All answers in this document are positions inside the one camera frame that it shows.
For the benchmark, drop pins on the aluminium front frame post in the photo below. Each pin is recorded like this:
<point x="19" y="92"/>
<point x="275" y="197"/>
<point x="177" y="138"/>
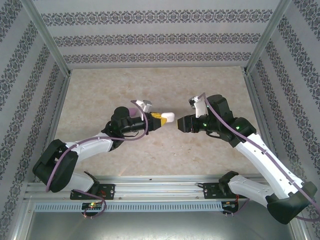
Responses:
<point x="298" y="231"/>
<point x="23" y="225"/>

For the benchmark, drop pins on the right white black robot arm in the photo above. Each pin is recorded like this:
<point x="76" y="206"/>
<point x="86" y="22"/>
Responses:
<point x="260" y="155"/>

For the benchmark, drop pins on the small circuit board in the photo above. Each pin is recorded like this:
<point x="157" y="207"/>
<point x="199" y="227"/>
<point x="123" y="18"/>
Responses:
<point x="229" y="204"/>
<point x="92" y="206"/>

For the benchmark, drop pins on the aluminium table side rail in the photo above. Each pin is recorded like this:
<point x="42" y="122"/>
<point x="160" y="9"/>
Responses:
<point x="60" y="107"/>
<point x="257" y="107"/>

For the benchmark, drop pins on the aluminium corner frame post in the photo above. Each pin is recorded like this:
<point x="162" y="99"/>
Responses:
<point x="45" y="35"/>
<point x="270" y="35"/>

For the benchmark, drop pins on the white earbud charging case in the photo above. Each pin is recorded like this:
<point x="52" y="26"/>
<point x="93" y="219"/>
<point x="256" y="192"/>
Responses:
<point x="168" y="117"/>

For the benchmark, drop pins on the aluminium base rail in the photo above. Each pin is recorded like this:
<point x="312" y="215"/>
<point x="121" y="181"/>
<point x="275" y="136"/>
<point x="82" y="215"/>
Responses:
<point x="160" y="187"/>

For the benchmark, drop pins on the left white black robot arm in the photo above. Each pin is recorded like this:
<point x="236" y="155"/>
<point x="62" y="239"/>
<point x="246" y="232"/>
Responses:
<point x="92" y="147"/>

